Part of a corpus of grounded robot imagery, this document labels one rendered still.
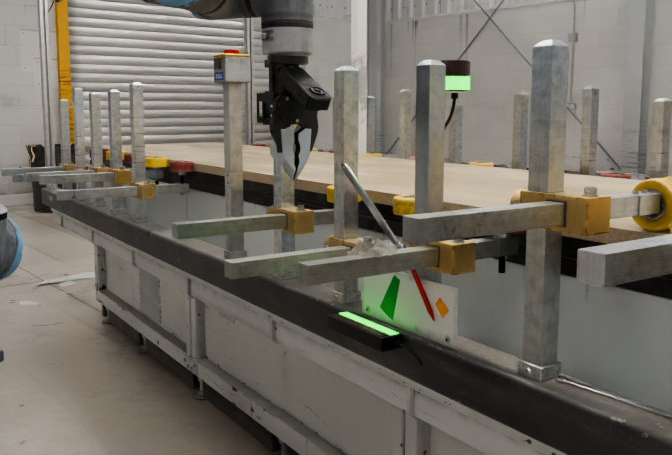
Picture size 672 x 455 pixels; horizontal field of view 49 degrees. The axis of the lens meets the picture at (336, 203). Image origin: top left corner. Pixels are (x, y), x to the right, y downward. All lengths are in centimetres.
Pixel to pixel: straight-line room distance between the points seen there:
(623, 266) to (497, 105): 958
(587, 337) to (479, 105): 920
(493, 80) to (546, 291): 928
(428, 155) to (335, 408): 101
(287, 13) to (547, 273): 59
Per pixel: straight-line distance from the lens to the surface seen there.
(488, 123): 1035
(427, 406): 136
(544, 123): 105
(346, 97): 143
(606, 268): 68
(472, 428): 129
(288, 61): 127
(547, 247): 107
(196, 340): 280
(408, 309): 130
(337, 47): 1144
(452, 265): 119
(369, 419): 194
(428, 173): 123
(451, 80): 125
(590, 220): 101
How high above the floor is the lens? 108
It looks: 7 degrees down
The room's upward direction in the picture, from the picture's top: straight up
